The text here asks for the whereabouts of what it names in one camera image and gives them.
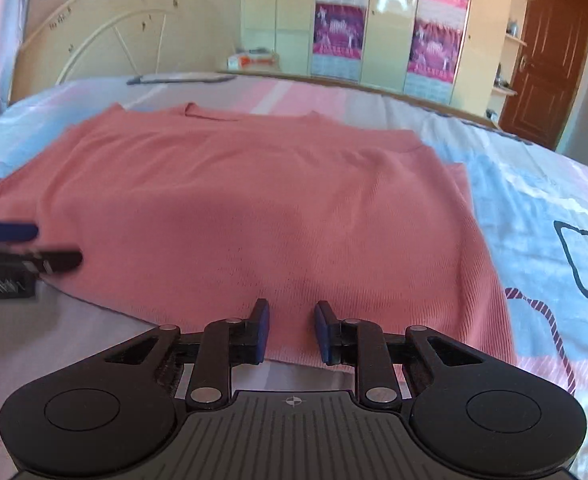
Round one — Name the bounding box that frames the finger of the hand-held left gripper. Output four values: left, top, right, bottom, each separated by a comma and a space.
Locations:
0, 217, 40, 244
24, 245, 84, 276

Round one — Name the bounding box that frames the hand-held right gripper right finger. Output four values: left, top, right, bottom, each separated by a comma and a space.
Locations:
314, 300, 483, 407

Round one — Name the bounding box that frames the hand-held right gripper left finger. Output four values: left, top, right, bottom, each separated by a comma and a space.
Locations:
104, 298, 271, 412

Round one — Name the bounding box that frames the pink sweater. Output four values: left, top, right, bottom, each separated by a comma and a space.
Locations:
0, 102, 520, 383

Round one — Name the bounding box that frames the cream round headboard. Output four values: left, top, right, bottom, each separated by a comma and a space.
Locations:
9, 0, 225, 107

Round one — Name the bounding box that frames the patterned pink blue bedsheet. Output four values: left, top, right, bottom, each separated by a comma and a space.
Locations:
0, 72, 588, 480

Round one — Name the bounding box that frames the stack of books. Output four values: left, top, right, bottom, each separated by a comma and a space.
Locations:
245, 50, 280, 69

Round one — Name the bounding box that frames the cream wardrobe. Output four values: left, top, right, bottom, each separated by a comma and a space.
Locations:
239, 0, 539, 112

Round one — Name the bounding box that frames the cream corner shelf unit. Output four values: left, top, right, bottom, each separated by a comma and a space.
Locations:
486, 0, 538, 122

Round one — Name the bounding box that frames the brown wooden door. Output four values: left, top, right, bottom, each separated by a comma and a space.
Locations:
499, 0, 588, 152

